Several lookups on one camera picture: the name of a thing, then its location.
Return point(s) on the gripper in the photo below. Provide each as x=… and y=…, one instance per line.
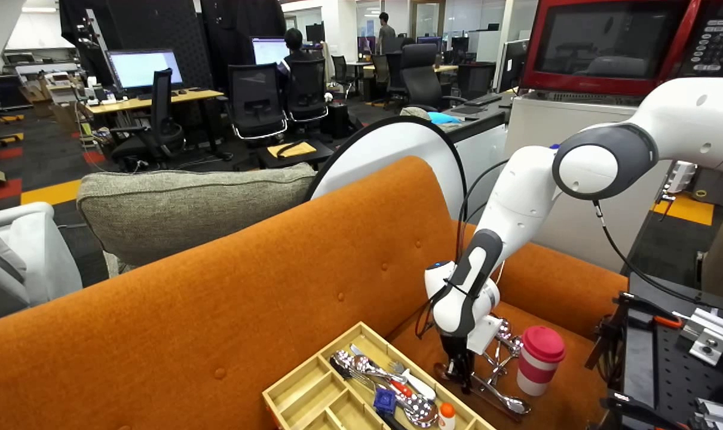
x=456, y=352

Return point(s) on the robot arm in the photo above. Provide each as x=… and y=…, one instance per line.
x=520, y=197

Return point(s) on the small bottle with orange cap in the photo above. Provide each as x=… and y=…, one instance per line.
x=447, y=418

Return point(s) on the heap of silver spoons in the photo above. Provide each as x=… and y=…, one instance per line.
x=361, y=365

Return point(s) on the wooden cutlery tray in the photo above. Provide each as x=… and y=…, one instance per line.
x=313, y=394

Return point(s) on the silver spoon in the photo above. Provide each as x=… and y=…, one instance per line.
x=508, y=401

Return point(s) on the white cup with red lid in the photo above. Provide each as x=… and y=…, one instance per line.
x=538, y=364

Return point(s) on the blue toy block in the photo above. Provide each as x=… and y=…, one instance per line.
x=385, y=402

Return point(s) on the round white reflector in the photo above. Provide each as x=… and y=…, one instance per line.
x=397, y=155

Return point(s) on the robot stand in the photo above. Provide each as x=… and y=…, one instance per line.
x=666, y=364

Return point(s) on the orange sofa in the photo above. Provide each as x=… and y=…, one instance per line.
x=218, y=310

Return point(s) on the white cabinet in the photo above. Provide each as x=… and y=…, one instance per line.
x=541, y=125

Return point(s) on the black keyboard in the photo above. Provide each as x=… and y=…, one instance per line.
x=484, y=99

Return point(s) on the low black table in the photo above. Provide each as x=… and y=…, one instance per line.
x=293, y=154

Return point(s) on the office chair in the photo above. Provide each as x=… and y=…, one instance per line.
x=158, y=131
x=420, y=74

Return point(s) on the monitor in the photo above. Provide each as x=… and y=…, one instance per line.
x=269, y=51
x=143, y=67
x=512, y=64

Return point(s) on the grey cushion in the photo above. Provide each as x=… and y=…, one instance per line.
x=182, y=209

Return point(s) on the row of office chairs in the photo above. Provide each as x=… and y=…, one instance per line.
x=257, y=98

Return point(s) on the person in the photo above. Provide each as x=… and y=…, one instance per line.
x=386, y=33
x=293, y=48

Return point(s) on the red microwave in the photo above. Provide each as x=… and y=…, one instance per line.
x=600, y=48

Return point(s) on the wooden desk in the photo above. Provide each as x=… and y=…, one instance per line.
x=152, y=100

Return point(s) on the white armchair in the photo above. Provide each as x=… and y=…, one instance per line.
x=33, y=257

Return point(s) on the black partition panel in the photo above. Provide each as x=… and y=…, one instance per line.
x=158, y=30

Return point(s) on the silver metal bracket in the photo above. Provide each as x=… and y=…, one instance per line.
x=708, y=337

